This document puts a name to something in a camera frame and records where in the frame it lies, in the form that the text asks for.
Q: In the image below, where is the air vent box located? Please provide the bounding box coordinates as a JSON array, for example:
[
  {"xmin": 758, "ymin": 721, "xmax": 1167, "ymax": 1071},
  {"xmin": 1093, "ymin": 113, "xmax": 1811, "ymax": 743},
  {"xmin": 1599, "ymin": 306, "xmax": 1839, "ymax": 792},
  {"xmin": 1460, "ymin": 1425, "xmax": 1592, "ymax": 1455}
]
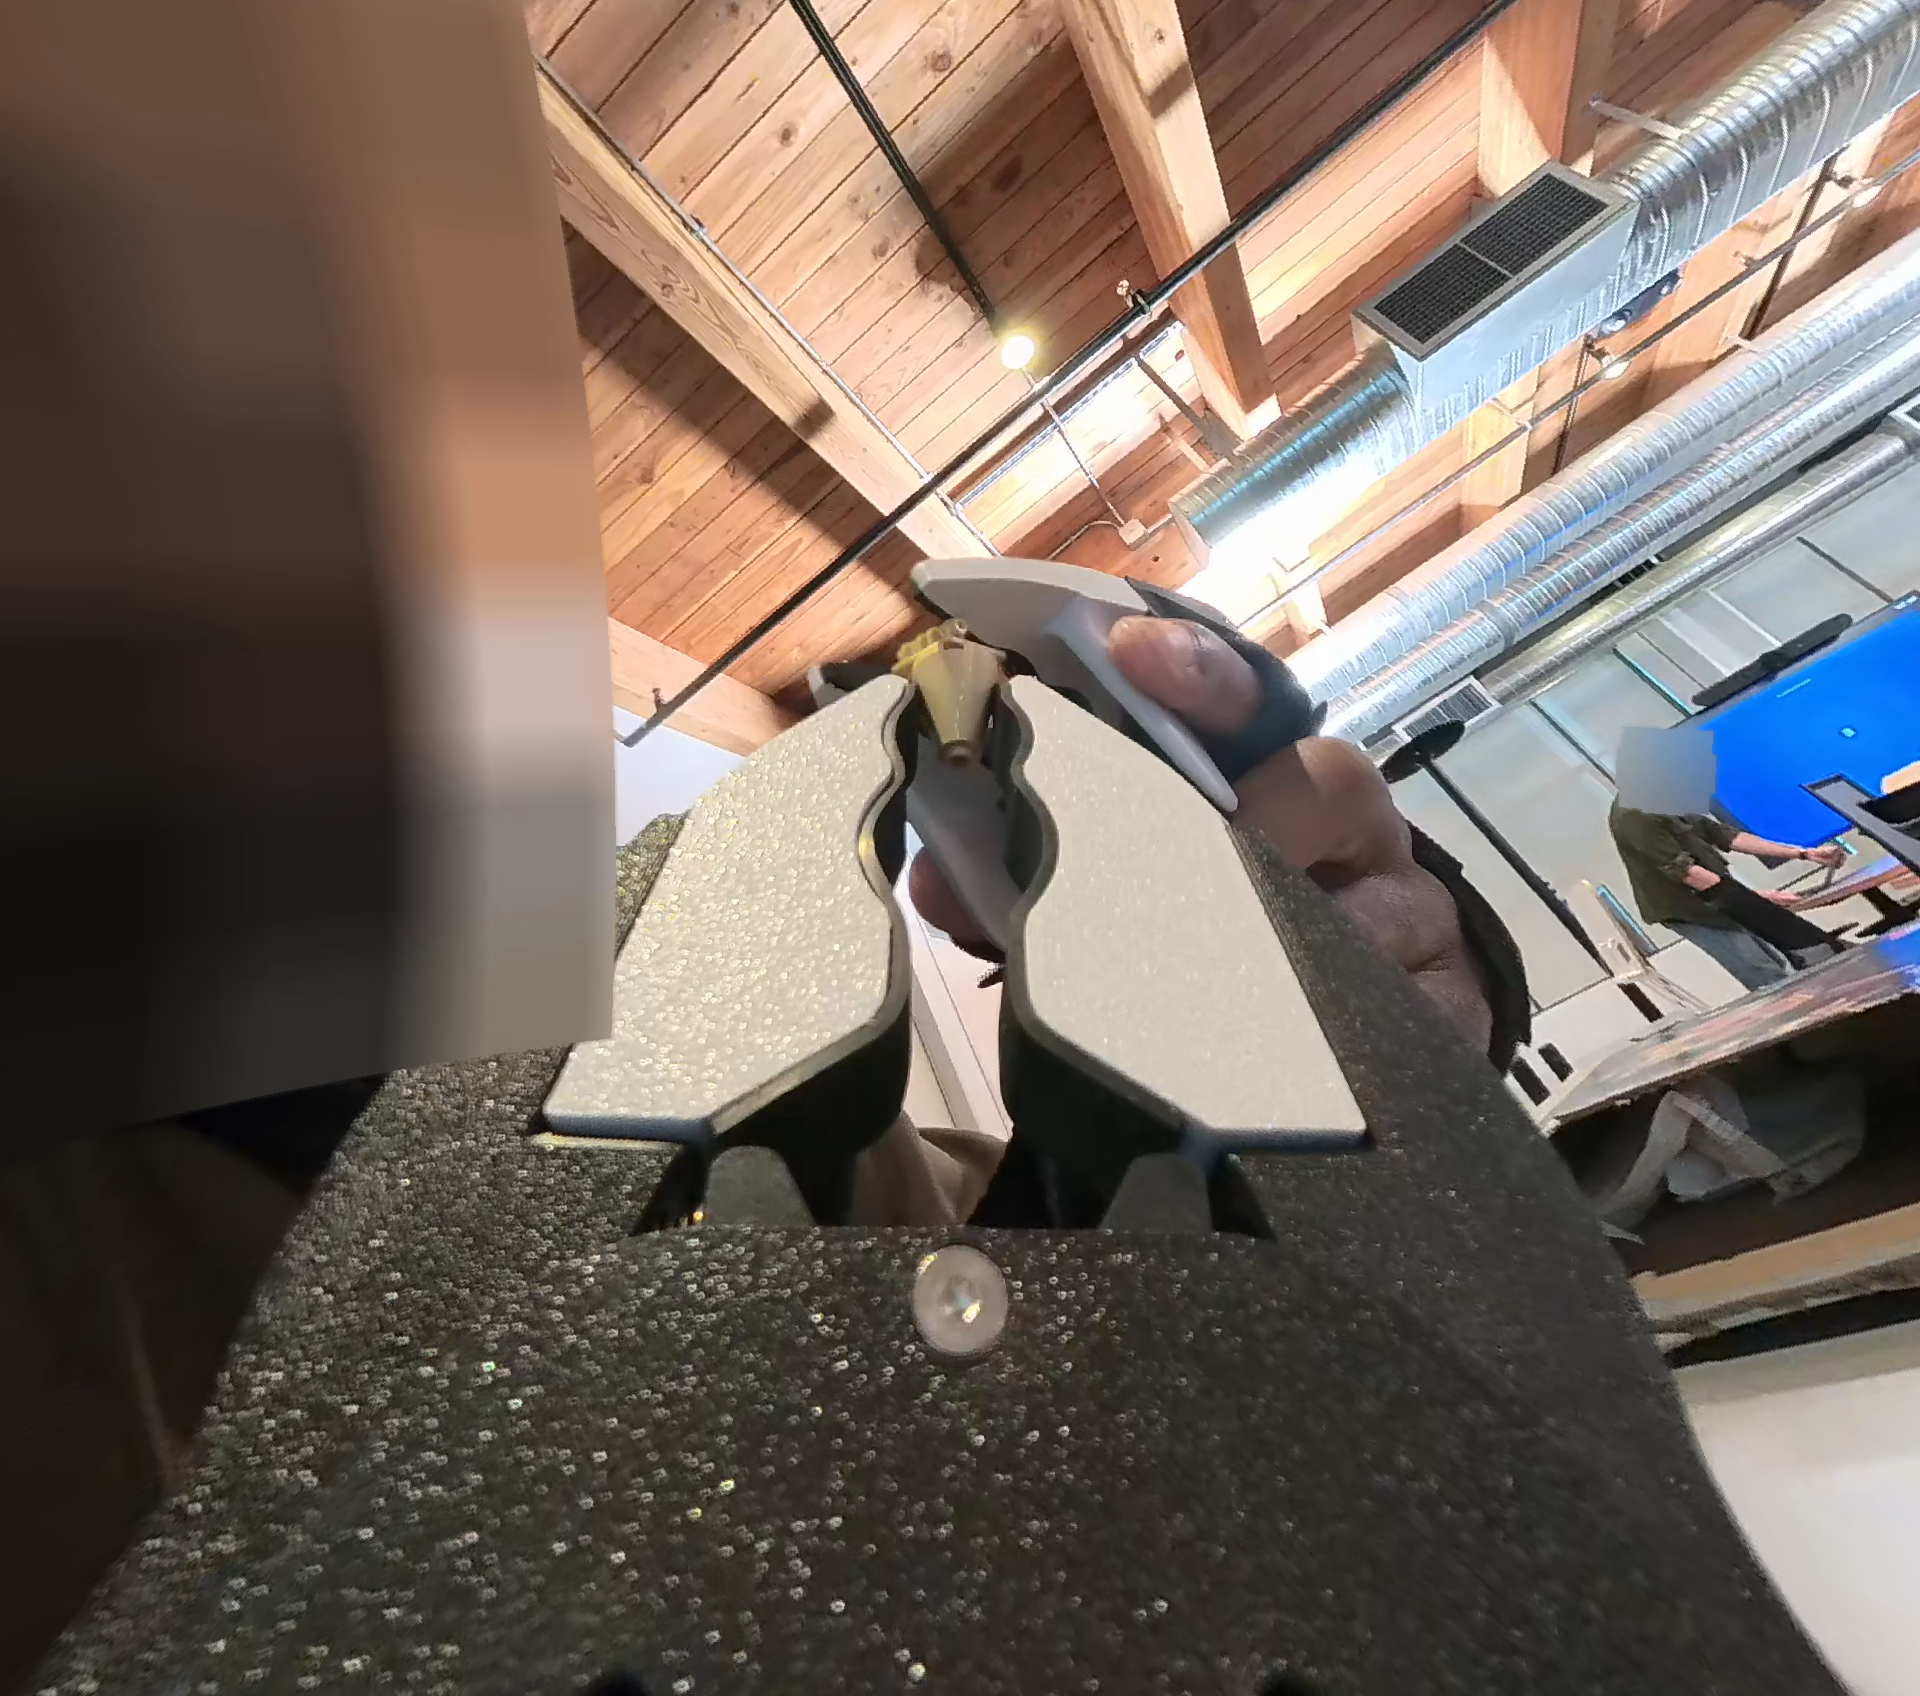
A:
[{"xmin": 1353, "ymin": 161, "xmax": 1640, "ymax": 415}]

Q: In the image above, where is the black video bar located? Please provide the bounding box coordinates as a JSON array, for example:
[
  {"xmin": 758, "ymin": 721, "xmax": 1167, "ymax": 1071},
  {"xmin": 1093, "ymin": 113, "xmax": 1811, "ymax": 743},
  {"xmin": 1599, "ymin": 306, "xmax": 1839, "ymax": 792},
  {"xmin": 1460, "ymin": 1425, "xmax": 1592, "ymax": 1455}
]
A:
[{"xmin": 1693, "ymin": 615, "xmax": 1856, "ymax": 707}]

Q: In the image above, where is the person's left hand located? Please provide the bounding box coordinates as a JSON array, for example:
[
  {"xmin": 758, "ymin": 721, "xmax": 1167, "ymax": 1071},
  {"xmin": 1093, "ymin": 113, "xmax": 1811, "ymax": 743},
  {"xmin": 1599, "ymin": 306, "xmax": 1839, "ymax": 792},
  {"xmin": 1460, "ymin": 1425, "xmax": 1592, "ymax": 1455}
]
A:
[{"xmin": 1110, "ymin": 611, "xmax": 1503, "ymax": 1024}]

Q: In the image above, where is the person's brown jacket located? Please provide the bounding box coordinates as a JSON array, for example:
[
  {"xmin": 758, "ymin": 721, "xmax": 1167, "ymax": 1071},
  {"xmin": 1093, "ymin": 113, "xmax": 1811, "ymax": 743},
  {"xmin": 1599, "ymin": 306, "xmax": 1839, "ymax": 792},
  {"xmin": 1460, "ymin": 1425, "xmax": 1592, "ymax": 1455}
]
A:
[{"xmin": 0, "ymin": 1080, "xmax": 375, "ymax": 1622}]

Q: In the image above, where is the silver air duct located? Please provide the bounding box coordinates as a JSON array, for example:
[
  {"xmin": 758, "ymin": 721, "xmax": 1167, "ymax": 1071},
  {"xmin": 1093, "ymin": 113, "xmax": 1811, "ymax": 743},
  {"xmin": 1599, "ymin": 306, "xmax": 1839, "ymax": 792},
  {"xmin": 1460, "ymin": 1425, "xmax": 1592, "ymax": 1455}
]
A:
[
  {"xmin": 1327, "ymin": 428, "xmax": 1920, "ymax": 743},
  {"xmin": 1172, "ymin": 0, "xmax": 1920, "ymax": 556},
  {"xmin": 1287, "ymin": 247, "xmax": 1920, "ymax": 699}
]

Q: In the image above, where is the small cone toy brick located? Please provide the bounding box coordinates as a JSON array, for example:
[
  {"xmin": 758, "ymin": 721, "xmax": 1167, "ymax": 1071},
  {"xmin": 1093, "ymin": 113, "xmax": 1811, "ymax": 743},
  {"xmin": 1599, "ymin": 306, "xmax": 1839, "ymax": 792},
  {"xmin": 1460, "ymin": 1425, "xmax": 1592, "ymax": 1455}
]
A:
[{"xmin": 894, "ymin": 619, "xmax": 1005, "ymax": 770}]

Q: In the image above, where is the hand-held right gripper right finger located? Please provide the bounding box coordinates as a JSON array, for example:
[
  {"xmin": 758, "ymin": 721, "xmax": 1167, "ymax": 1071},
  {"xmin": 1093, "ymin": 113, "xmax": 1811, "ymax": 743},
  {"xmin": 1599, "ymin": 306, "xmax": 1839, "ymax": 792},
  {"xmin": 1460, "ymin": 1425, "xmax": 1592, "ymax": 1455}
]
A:
[{"xmin": 1002, "ymin": 675, "xmax": 1372, "ymax": 1152}]

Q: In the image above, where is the printed toy box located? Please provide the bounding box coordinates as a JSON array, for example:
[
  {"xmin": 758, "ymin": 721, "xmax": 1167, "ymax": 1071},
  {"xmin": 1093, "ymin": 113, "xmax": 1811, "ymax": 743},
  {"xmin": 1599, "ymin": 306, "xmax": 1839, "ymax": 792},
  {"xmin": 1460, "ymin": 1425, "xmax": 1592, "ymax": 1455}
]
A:
[{"xmin": 1544, "ymin": 922, "xmax": 1920, "ymax": 1128}]

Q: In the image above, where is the black pole stand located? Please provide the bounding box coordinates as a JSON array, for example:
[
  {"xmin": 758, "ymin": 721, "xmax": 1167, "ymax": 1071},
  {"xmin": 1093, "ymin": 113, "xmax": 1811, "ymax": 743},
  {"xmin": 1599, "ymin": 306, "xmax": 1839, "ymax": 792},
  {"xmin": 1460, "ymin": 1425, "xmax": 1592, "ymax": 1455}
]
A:
[{"xmin": 1378, "ymin": 721, "xmax": 1612, "ymax": 977}]

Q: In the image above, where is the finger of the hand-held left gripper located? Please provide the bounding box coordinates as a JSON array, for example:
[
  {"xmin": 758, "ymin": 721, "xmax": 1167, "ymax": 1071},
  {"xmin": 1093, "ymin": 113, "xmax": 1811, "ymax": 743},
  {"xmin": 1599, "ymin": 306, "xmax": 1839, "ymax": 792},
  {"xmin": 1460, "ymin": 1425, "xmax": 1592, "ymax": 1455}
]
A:
[
  {"xmin": 911, "ymin": 556, "xmax": 1239, "ymax": 814},
  {"xmin": 905, "ymin": 758, "xmax": 1027, "ymax": 962}
]

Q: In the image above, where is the blue wall screen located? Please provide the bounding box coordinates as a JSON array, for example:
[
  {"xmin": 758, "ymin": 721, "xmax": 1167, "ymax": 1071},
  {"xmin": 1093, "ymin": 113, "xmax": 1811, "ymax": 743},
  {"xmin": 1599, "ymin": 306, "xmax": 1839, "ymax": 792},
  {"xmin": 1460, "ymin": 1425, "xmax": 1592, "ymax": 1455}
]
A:
[{"xmin": 1693, "ymin": 593, "xmax": 1920, "ymax": 846}]

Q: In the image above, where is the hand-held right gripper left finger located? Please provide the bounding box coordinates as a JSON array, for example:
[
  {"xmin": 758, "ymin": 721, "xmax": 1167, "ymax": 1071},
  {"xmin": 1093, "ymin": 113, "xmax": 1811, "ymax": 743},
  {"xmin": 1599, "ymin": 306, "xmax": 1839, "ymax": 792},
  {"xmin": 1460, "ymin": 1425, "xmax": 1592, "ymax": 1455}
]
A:
[{"xmin": 543, "ymin": 675, "xmax": 916, "ymax": 1149}]

